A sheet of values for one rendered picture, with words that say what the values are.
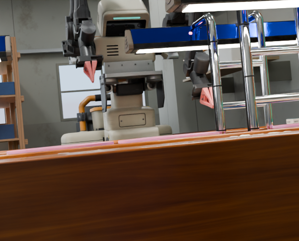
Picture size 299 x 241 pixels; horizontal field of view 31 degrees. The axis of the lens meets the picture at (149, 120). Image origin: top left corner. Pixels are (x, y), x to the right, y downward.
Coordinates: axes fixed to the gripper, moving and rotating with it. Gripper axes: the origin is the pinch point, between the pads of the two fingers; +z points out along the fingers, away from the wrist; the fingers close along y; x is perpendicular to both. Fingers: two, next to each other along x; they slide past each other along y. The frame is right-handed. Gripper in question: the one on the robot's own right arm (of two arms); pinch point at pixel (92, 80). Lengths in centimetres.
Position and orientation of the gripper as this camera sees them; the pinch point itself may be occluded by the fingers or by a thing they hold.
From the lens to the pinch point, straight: 202.6
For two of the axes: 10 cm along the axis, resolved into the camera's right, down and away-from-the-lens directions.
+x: -1.9, 4.9, 8.5
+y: 9.6, -0.8, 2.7
